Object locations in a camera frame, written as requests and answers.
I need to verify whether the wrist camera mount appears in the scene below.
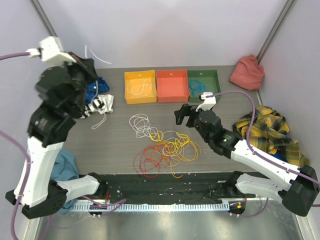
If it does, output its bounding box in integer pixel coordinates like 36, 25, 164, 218
195, 92, 217, 112
26, 36, 76, 66

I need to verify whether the orange cable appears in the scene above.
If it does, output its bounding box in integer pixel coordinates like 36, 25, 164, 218
154, 144, 185, 180

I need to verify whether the red cable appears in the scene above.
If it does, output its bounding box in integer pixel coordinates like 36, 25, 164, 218
133, 146, 162, 179

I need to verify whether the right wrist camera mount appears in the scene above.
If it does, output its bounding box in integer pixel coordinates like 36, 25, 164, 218
195, 92, 217, 112

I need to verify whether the red plastic bin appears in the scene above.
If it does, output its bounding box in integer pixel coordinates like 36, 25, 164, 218
156, 69, 190, 103

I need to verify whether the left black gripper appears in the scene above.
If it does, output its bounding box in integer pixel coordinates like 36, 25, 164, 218
59, 51, 103, 113

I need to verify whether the aluminium frame post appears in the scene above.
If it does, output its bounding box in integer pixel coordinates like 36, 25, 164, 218
29, 0, 58, 37
256, 0, 297, 64

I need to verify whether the yellow plastic bin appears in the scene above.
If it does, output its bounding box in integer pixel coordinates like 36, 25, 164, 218
124, 70, 158, 105

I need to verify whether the green plastic bin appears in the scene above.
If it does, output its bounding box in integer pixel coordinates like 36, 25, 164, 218
187, 69, 221, 103

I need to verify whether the yellow cable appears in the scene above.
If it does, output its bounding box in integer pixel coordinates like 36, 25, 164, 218
149, 131, 202, 167

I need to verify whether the blue cable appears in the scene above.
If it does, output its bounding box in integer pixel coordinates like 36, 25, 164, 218
188, 78, 208, 98

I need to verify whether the black white striped cloth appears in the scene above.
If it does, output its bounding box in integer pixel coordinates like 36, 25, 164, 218
80, 94, 114, 119

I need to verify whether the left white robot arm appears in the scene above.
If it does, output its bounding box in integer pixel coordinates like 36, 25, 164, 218
5, 52, 107, 220

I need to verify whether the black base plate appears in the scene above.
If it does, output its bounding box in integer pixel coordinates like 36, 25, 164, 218
77, 171, 256, 205

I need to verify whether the teal cloth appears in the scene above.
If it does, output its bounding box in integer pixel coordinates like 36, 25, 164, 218
51, 148, 80, 215

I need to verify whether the right aluminium frame post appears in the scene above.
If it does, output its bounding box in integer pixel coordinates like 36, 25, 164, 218
256, 0, 297, 64

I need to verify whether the blue plaid cloth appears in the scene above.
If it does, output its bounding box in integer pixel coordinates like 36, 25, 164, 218
84, 76, 110, 105

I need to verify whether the left aluminium frame post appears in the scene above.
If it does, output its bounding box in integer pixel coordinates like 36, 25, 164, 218
29, 0, 58, 37

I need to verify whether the white slotted cable duct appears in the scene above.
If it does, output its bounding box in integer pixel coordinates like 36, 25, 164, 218
70, 201, 230, 214

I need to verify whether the white cable bundle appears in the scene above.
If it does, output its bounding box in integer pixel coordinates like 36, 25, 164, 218
83, 44, 181, 157

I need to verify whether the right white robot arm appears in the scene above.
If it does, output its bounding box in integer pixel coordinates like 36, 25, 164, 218
174, 103, 320, 217

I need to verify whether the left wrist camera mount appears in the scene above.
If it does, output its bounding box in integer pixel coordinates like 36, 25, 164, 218
26, 36, 76, 66

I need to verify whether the yellow plaid shirt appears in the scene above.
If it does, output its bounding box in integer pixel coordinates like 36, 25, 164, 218
249, 105, 310, 168

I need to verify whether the pink cloth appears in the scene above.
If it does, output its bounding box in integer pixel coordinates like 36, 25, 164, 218
229, 54, 265, 91

